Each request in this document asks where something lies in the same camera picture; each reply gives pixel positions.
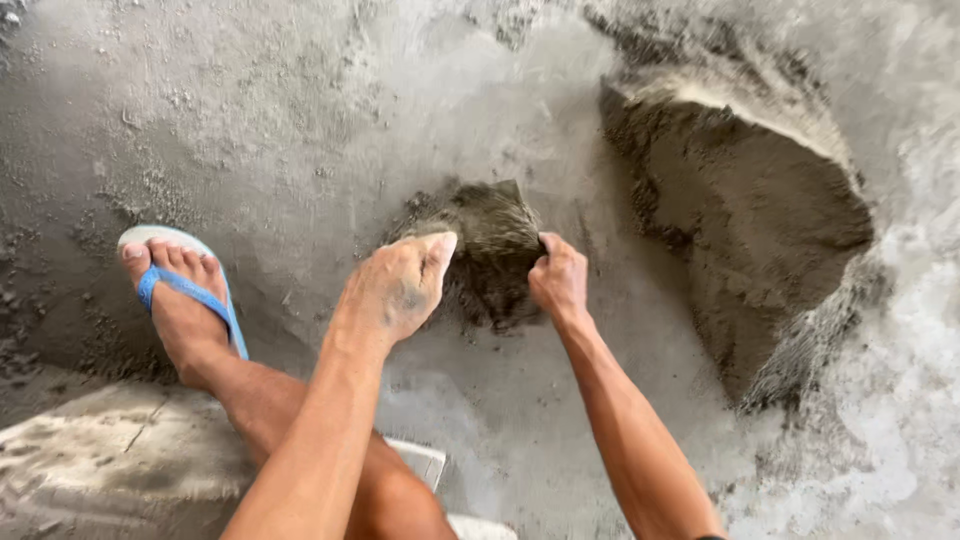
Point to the person's left hand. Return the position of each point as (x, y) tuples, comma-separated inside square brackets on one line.
[(390, 292)]

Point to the person's right hand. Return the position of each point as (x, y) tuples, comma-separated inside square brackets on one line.
[(561, 281)]

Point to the person's right fingers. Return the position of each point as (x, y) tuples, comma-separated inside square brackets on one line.
[(553, 244)]

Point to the mortar-covered scoop pan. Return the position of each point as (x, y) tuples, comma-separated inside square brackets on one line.
[(495, 247)]

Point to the heap of grey sand mortar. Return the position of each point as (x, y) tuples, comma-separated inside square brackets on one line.
[(742, 240)]

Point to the white block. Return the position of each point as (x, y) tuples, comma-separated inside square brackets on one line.
[(427, 463)]

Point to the person's left leg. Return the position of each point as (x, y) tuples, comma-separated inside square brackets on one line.
[(255, 401)]

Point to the blue and white flip-flop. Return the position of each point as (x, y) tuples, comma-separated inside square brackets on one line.
[(191, 292)]

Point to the grey concrete block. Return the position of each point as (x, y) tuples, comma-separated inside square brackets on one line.
[(97, 465)]

